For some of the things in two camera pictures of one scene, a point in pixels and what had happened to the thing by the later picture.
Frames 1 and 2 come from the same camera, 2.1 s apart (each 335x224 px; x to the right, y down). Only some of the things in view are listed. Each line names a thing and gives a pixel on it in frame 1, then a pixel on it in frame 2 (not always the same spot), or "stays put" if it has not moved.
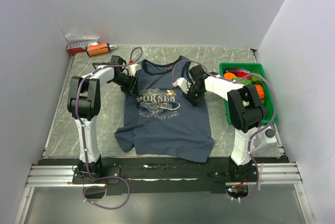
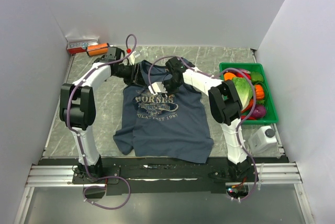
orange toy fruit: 229,76 stays put
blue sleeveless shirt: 160,121 stays put
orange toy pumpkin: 260,91 stays put
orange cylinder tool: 98,49 stays put
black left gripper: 132,88 -> 135,78
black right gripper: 196,102 -> 169,92
